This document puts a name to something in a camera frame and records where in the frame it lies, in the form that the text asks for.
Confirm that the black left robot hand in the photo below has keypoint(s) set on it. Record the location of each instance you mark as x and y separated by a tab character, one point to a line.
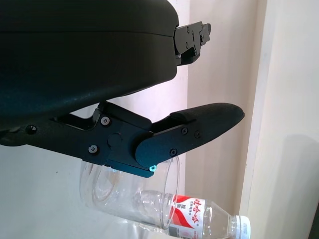
74	62

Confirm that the clear plastic cup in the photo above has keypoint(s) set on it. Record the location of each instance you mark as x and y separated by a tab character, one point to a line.
119	196

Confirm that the water bottle red white label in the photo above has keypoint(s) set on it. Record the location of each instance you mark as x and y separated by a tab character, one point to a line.
192	214

